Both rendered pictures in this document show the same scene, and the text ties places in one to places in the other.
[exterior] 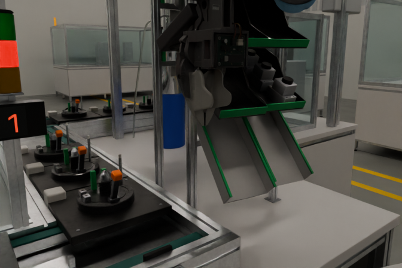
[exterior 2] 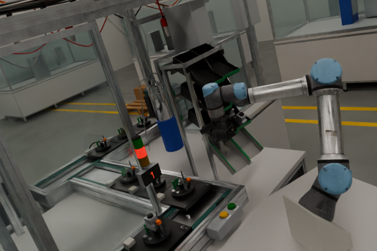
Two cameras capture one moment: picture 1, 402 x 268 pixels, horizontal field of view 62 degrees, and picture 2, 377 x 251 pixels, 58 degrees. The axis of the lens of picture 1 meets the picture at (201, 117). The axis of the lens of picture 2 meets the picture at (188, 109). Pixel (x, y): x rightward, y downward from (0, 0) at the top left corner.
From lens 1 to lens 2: 118 cm
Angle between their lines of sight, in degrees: 10
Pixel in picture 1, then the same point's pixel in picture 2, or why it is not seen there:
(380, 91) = (290, 43)
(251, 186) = (240, 164)
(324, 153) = (265, 117)
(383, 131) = (302, 72)
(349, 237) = (285, 170)
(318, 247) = (274, 179)
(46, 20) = not seen: outside the picture
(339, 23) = (250, 34)
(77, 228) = (183, 204)
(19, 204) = (156, 204)
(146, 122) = (149, 135)
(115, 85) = not seen: hidden behind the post
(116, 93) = not seen: hidden behind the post
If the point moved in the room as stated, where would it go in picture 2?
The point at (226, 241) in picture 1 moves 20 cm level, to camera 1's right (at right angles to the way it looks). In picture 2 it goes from (240, 189) to (275, 176)
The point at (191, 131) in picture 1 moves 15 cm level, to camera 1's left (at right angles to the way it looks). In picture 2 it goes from (208, 150) to (184, 158)
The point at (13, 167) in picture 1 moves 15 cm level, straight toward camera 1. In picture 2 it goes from (152, 191) to (170, 198)
